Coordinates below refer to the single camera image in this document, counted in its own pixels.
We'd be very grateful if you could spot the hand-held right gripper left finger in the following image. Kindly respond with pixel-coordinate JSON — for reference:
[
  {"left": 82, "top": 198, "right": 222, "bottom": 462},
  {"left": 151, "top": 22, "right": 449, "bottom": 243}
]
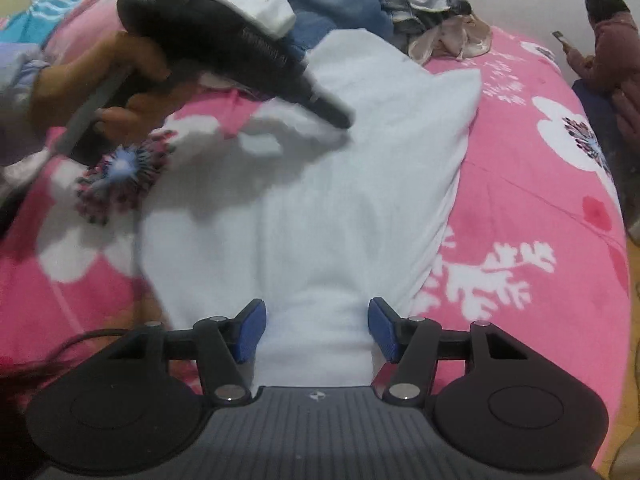
[{"left": 111, "top": 298, "right": 268, "bottom": 406}]

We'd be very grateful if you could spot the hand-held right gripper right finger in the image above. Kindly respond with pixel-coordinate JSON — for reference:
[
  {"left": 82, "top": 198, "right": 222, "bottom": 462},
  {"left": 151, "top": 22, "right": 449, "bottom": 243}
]
[{"left": 366, "top": 297, "right": 525, "bottom": 407}]

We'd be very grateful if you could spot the black cable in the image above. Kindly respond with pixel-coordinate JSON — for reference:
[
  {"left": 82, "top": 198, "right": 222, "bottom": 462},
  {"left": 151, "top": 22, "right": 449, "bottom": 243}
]
[{"left": 42, "top": 327, "right": 136, "bottom": 366}]

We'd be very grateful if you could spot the blue denim jacket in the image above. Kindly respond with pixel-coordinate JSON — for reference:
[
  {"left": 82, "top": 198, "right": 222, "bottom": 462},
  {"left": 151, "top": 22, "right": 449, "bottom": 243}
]
[{"left": 265, "top": 0, "right": 396, "bottom": 61}]

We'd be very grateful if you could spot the beige garment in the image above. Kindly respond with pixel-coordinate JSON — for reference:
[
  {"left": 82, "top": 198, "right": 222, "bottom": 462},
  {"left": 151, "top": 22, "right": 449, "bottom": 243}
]
[{"left": 407, "top": 12, "right": 493, "bottom": 63}]

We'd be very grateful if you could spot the black white plaid shirt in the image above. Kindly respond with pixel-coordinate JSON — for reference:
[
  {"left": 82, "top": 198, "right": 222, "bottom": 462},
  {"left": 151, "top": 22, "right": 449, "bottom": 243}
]
[{"left": 372, "top": 0, "right": 473, "bottom": 36}]

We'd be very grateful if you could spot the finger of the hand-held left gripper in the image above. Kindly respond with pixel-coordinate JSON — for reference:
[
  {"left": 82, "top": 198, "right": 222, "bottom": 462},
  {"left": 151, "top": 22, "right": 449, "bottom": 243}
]
[{"left": 297, "top": 75, "right": 356, "bottom": 131}]

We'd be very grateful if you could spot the pink teal patchwork quilt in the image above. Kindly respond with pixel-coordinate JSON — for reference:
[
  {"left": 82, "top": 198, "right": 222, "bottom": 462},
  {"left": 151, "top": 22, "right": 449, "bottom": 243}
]
[{"left": 0, "top": 0, "right": 281, "bottom": 61}]

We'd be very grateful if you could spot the person's left hand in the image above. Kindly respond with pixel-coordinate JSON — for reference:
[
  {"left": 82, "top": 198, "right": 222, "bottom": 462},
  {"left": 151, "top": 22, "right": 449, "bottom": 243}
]
[{"left": 29, "top": 32, "right": 201, "bottom": 134}]

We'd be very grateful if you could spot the white sweatshirt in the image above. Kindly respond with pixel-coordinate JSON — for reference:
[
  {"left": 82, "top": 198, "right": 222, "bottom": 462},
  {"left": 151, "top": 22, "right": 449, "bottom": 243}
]
[{"left": 132, "top": 27, "right": 483, "bottom": 401}]

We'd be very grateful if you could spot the white garment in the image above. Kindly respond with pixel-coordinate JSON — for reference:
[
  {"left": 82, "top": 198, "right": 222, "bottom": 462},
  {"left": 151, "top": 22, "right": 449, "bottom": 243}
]
[{"left": 212, "top": 0, "right": 296, "bottom": 36}]

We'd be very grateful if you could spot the pink floral blanket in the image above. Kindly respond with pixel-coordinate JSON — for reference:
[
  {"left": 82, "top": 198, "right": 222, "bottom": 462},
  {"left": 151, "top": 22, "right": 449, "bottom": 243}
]
[{"left": 0, "top": 25, "right": 633, "bottom": 480}]

